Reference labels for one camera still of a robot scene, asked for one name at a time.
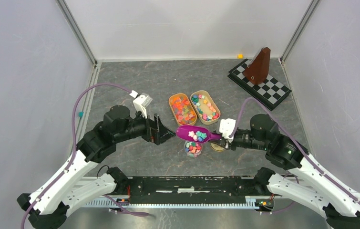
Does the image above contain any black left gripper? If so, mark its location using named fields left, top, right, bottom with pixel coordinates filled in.
left=114, top=107, right=176, bottom=145

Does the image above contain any magenta plastic scoop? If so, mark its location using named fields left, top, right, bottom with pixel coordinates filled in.
left=175, top=125, right=221, bottom=143

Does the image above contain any clear plastic round jar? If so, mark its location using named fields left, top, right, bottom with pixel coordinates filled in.
left=184, top=141, right=202, bottom=158

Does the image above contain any gold tin of star candies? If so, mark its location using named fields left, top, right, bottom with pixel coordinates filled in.
left=189, top=90, right=221, bottom=125

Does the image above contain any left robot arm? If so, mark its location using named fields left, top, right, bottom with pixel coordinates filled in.
left=17, top=105, right=175, bottom=229

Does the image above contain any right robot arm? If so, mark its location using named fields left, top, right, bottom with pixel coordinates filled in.
left=219, top=114, right=360, bottom=229

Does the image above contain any gold tin of gummy candies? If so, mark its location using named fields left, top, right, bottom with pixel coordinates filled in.
left=168, top=93, right=197, bottom=126

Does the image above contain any black white chessboard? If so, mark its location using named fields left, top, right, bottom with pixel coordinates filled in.
left=228, top=59, right=292, bottom=111

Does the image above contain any gold round jar lid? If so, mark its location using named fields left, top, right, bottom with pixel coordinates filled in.
left=210, top=143, right=225, bottom=152

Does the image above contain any brown wooden metronome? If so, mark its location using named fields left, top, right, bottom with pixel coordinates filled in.
left=242, top=47, right=271, bottom=85

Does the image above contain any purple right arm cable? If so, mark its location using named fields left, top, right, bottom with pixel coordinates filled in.
left=230, top=97, right=360, bottom=229

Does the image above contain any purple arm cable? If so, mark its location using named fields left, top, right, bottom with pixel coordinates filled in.
left=20, top=83, right=138, bottom=229
left=230, top=97, right=360, bottom=229

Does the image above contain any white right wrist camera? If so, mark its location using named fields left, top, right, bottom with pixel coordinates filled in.
left=218, top=118, right=236, bottom=143

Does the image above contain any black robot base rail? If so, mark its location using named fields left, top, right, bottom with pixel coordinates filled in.
left=110, top=176, right=272, bottom=204

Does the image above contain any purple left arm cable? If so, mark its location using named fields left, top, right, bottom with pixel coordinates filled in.
left=20, top=83, right=138, bottom=229

